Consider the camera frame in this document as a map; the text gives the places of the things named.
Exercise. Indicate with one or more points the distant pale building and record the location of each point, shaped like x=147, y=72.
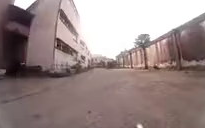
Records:
x=98, y=60

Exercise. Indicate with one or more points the brown dirt road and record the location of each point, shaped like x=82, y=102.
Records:
x=103, y=100

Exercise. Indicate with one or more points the large pale multi-storey building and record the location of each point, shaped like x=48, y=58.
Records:
x=50, y=36

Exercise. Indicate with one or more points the robot's own part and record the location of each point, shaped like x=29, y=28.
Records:
x=139, y=126

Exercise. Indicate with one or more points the tree behind wall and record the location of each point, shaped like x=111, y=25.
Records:
x=142, y=40

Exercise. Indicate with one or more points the stained long boundary wall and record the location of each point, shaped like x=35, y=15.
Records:
x=183, y=46

